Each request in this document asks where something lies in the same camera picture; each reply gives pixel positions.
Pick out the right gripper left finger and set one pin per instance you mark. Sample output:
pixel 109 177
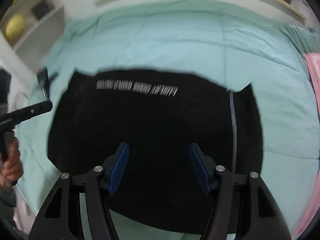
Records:
pixel 60 216

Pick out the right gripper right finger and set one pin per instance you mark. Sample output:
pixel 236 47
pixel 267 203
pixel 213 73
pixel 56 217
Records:
pixel 259 216

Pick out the black hooded jacket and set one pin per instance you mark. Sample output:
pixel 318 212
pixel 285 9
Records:
pixel 159 115

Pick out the person's left hand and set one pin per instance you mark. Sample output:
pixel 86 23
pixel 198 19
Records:
pixel 12 167

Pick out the yellow plush toy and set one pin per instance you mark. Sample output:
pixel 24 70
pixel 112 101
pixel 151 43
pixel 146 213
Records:
pixel 14 27

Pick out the white bookshelf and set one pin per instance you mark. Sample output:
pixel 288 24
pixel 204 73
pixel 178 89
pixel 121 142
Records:
pixel 25 55

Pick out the pink patterned pillow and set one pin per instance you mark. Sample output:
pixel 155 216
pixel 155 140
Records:
pixel 310 217

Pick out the teal quilted bed cover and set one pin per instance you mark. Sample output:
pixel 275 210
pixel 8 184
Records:
pixel 227 45

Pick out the teal pillow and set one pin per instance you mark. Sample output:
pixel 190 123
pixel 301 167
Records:
pixel 304 40

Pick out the black camera on mini tripod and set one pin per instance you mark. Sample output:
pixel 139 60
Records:
pixel 44 82

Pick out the black picture frame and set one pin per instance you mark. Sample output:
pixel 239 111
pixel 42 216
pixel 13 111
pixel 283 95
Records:
pixel 41 9

